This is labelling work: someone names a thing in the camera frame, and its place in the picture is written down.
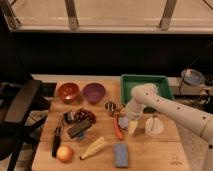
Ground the purple bowl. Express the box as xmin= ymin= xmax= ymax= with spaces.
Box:
xmin=82 ymin=83 xmax=106 ymax=104

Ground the white round container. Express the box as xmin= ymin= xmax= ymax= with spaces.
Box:
xmin=145 ymin=117 xmax=164 ymax=137

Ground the red bowl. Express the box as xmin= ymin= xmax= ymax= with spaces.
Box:
xmin=58 ymin=83 xmax=80 ymax=103

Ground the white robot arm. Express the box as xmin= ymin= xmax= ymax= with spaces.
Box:
xmin=124 ymin=83 xmax=213 ymax=171

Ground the blue sponge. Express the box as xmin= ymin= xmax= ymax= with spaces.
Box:
xmin=114 ymin=143 xmax=128 ymax=168

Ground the dark grapes bunch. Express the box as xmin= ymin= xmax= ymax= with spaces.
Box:
xmin=75 ymin=108 xmax=96 ymax=124

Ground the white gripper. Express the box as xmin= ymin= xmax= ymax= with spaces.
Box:
xmin=119 ymin=99 xmax=144 ymax=135

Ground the orange carrot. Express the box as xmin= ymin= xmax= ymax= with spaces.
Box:
xmin=114 ymin=116 xmax=124 ymax=140

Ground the small dark cup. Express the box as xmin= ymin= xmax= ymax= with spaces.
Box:
xmin=63 ymin=111 xmax=75 ymax=124

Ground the yellow onion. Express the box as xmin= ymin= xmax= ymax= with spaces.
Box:
xmin=56 ymin=145 xmax=74 ymax=163

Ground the yellow corn cob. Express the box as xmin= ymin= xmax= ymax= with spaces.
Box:
xmin=79 ymin=136 xmax=108 ymax=160

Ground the light blue towel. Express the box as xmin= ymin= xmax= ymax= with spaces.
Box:
xmin=118 ymin=116 xmax=130 ymax=130

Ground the black office chair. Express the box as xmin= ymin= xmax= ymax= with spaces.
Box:
xmin=0 ymin=80 xmax=56 ymax=171

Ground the green plastic tray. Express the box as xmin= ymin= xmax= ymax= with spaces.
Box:
xmin=120 ymin=74 xmax=174 ymax=106

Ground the small striped round object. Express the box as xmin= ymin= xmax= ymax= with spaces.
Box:
xmin=105 ymin=101 xmax=116 ymax=113

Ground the black handled knife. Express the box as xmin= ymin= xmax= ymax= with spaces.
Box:
xmin=52 ymin=126 xmax=62 ymax=158

